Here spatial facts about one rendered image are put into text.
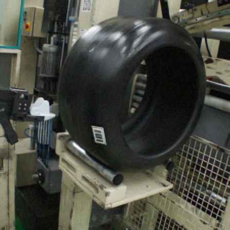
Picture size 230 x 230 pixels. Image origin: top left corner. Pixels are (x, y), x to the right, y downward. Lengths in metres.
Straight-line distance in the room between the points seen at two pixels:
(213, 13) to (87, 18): 0.54
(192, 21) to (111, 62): 0.61
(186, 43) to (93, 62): 0.35
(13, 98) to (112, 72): 0.29
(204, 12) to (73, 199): 1.08
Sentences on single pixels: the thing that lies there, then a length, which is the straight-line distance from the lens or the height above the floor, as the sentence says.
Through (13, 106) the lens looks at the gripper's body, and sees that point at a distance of 0.80.
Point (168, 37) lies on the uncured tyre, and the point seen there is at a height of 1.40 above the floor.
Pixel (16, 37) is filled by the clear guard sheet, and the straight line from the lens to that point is 1.41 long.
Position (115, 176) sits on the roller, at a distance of 1.00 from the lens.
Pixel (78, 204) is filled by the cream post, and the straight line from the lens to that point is 1.49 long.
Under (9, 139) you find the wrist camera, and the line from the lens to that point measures 0.83.
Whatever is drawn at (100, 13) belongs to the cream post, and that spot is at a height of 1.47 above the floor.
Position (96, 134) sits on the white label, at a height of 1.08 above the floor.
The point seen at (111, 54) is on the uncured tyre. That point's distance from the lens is 0.85.
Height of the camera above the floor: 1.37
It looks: 15 degrees down
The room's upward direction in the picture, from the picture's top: 8 degrees clockwise
